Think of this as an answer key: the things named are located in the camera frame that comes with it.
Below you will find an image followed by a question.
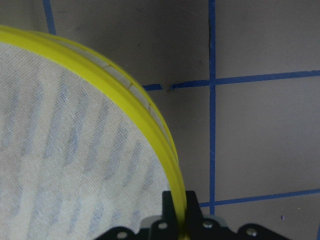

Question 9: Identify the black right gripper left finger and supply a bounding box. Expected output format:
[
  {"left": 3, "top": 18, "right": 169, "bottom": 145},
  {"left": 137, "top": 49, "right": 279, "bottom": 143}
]
[{"left": 148, "top": 191, "right": 179, "bottom": 240}]

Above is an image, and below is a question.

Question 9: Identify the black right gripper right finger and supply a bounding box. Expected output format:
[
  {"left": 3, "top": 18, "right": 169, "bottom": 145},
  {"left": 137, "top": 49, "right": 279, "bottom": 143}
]
[{"left": 185, "top": 190, "right": 224, "bottom": 240}]

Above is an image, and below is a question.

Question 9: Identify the yellow top steamer layer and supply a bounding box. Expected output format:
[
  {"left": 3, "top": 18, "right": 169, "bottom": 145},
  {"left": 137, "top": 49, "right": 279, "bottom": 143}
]
[{"left": 0, "top": 25, "right": 187, "bottom": 240}]

